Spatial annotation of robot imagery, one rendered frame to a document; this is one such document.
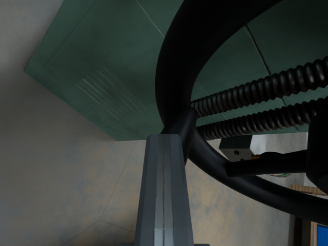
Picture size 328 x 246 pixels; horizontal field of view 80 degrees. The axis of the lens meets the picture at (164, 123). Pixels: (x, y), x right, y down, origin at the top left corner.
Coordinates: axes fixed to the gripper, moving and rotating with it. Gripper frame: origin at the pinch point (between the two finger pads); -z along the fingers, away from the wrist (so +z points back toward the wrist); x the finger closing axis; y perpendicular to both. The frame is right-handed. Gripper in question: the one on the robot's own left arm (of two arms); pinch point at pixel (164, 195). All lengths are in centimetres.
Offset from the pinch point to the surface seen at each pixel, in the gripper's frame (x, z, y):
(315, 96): 23.6, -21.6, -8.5
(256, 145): 21.6, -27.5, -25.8
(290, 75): 10.8, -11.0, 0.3
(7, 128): -51, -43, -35
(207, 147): 4.6, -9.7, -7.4
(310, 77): 11.8, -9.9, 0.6
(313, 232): 162, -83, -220
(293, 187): 162, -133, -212
